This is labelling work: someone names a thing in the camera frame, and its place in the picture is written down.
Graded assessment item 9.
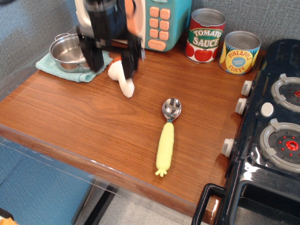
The light teal cloth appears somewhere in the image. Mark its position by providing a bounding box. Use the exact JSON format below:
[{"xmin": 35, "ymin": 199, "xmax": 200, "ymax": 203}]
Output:
[{"xmin": 35, "ymin": 51, "xmax": 113, "ymax": 83}]

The spoon with yellow-green handle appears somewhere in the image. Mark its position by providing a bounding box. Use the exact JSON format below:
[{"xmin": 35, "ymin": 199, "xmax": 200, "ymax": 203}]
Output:
[{"xmin": 155, "ymin": 98, "xmax": 182, "ymax": 177}]

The small steel pot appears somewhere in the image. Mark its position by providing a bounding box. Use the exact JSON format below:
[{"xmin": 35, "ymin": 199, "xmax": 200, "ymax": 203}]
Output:
[{"xmin": 49, "ymin": 33, "xmax": 90, "ymax": 73}]

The teal toy microwave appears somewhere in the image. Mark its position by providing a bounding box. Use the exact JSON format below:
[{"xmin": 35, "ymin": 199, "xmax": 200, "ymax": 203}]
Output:
[{"xmin": 74, "ymin": 0, "xmax": 192, "ymax": 53}]

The black toy stove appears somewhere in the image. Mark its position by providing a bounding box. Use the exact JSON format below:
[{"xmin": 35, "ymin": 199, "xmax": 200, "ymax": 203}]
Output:
[{"xmin": 192, "ymin": 39, "xmax": 300, "ymax": 225}]

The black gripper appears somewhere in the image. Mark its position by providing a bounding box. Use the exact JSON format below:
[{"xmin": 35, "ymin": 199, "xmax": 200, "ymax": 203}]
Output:
[{"xmin": 76, "ymin": 0, "xmax": 145, "ymax": 79}]

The white plush mushroom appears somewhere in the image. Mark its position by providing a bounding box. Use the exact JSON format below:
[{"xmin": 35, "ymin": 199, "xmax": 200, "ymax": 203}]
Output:
[{"xmin": 108, "ymin": 56, "xmax": 135, "ymax": 98}]

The tomato sauce can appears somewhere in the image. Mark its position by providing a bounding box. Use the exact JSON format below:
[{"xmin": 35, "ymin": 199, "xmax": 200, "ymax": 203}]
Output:
[{"xmin": 185, "ymin": 8, "xmax": 226, "ymax": 63}]

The pineapple slices can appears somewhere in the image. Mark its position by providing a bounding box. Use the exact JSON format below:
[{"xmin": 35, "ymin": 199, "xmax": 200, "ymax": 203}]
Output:
[{"xmin": 219, "ymin": 31, "xmax": 262, "ymax": 75}]

